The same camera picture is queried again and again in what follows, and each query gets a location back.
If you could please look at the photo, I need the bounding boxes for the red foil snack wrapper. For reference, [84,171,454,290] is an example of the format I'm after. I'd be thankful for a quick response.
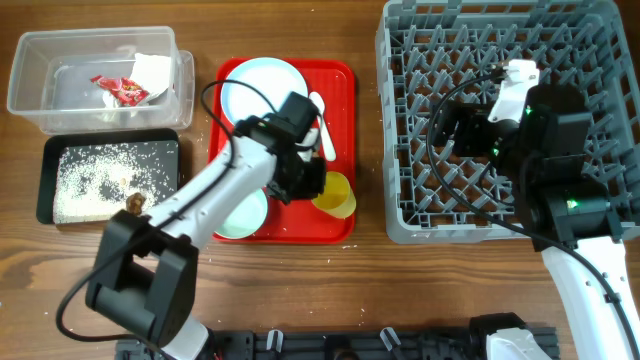
[90,75,149,106]

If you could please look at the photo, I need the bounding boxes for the scattered white rice grains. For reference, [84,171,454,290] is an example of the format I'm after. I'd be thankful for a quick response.
[52,140,180,225]

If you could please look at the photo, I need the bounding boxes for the dark brown food scrap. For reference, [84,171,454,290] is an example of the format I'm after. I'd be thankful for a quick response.
[126,192,146,216]

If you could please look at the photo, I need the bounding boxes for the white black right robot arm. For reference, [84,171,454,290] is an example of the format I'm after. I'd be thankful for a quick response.
[426,84,639,359]

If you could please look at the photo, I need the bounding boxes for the large light blue plate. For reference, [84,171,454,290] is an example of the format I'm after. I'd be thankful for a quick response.
[220,57,309,125]

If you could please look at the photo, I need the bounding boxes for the yellow plastic cup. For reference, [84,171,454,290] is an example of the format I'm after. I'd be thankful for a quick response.
[312,171,357,219]

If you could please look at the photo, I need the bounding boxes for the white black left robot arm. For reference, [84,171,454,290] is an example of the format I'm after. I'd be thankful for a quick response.
[85,92,326,359]

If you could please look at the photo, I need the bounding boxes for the clear plastic waste bin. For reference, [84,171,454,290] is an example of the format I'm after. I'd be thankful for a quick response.
[7,26,195,135]

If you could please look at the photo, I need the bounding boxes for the white plastic spoon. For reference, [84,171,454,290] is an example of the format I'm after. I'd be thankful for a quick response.
[309,92,337,162]

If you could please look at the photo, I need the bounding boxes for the black food waste tray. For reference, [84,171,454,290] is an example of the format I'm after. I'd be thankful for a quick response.
[36,129,181,225]

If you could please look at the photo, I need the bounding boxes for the mint green bowl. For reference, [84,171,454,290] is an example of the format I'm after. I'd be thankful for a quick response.
[214,189,269,240]

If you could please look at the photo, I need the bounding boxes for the white paper napkin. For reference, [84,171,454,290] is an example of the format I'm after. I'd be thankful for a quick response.
[99,53,172,123]

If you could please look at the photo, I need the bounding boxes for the grey dishwasher rack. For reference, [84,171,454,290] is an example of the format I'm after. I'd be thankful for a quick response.
[376,0,639,244]

